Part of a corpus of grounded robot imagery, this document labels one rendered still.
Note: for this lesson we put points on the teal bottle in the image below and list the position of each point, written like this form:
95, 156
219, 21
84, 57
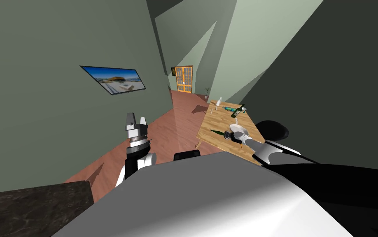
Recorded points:
230, 109

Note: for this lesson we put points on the white vase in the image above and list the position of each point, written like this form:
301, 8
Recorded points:
219, 102

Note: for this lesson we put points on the small potted plant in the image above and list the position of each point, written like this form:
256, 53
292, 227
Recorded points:
207, 93

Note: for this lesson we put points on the white plate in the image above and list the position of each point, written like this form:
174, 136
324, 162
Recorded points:
240, 129

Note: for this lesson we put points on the landscape picture with dark frame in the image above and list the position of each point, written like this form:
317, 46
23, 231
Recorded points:
116, 80

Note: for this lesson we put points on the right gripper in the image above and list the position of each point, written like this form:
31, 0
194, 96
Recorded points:
229, 135

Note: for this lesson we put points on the wooden table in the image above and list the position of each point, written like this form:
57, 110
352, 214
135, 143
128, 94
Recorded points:
216, 123

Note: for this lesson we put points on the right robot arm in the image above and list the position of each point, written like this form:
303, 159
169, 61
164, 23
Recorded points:
324, 184

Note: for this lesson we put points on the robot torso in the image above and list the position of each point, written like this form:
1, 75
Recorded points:
208, 197

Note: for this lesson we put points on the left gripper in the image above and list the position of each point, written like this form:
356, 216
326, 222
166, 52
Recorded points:
137, 131

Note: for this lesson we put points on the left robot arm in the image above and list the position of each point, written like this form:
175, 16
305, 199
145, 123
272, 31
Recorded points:
135, 161

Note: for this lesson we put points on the green bottle with label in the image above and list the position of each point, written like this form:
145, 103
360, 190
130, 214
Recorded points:
237, 112

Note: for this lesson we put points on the dark green pointed bottle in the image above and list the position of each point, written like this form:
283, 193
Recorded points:
217, 132

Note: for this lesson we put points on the orange glazed door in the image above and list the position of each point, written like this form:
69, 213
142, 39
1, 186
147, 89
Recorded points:
184, 79

